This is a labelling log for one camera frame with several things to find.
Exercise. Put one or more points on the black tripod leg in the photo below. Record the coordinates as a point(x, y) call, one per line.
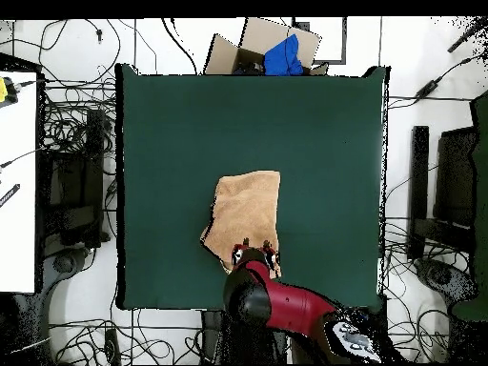
point(467, 36)

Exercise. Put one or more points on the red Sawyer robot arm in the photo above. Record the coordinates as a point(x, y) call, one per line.
point(293, 305)

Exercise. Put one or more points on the dark green fabric piece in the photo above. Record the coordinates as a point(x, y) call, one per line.
point(481, 190)

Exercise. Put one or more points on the black upright bar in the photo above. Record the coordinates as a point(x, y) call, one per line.
point(418, 183)

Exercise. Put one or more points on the yellow and black device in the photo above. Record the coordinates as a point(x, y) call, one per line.
point(4, 91)

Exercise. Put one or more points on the black power strip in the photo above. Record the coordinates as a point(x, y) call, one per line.
point(112, 347)

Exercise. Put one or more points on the tan terry towel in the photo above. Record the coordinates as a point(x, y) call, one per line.
point(248, 206)

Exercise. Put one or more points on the dark green table cloth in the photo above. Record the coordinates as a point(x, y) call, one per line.
point(171, 133)

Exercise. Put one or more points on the white desk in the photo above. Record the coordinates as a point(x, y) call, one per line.
point(17, 190)

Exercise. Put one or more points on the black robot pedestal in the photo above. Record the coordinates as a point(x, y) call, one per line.
point(244, 343)

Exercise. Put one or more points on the dark square floor frame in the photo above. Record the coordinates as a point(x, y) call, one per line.
point(344, 45)

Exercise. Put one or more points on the blue garment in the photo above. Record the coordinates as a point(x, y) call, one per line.
point(284, 59)

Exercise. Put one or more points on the black flat strip tool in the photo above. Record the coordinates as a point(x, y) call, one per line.
point(9, 194)

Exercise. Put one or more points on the open cardboard box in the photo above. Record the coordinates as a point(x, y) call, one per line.
point(263, 34)

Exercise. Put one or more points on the black power adapter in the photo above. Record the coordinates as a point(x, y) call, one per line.
point(427, 89)

